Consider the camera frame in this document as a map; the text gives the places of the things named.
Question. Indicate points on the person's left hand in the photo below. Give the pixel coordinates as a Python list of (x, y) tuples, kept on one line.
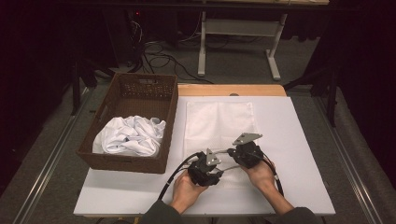
[(185, 194)]

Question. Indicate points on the white cloth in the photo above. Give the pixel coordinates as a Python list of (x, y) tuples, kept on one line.
[(218, 121)]

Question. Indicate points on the metal floor rail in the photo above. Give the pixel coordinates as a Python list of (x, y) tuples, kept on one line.
[(46, 171), (351, 168)]

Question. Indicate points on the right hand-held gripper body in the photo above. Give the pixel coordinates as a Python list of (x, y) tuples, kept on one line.
[(249, 154)]

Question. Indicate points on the person's right hand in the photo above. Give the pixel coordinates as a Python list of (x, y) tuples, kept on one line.
[(263, 179)]

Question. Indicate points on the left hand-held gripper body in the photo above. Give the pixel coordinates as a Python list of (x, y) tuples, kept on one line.
[(200, 171)]

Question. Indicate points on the white shirt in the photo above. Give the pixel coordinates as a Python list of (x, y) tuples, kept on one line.
[(130, 137)]

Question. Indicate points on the brown woven basket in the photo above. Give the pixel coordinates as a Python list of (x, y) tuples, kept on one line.
[(140, 90)]

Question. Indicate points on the white-legged desk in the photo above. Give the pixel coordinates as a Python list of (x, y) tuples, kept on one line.
[(239, 28)]

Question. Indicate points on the black computer tower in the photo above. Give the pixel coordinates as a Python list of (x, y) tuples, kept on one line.
[(121, 37)]

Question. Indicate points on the black metal stand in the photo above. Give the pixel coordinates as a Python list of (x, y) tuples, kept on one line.
[(333, 93), (76, 87)]

